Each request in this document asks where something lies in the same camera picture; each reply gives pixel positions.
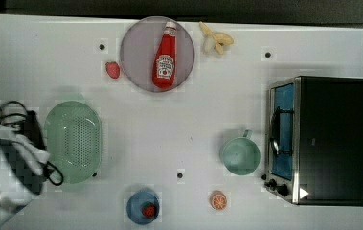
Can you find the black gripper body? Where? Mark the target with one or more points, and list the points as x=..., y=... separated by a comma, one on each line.
x=32, y=130

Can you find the green plastic strainer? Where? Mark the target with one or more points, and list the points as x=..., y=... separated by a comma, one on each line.
x=74, y=140

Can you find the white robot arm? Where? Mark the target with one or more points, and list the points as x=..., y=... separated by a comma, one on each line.
x=22, y=172

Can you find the red strawberry beside plate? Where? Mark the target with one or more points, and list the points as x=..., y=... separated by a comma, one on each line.
x=113, y=69

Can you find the blue bowl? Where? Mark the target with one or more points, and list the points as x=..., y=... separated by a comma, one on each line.
x=138, y=202

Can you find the grey round plate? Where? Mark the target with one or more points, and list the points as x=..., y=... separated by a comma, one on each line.
x=139, y=47

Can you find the red strawberry in bowl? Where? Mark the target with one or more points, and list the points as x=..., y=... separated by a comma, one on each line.
x=149, y=211

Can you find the red ketchup bottle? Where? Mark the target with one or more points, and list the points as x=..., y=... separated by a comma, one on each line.
x=164, y=64

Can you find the orange slice toy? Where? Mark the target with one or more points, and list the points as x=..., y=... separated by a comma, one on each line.
x=218, y=200

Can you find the peeled toy banana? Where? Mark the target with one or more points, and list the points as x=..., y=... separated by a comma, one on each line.
x=214, y=41

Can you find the green mug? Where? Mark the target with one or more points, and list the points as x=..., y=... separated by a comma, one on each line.
x=241, y=155

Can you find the black toaster oven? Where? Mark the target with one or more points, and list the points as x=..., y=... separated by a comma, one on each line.
x=314, y=139

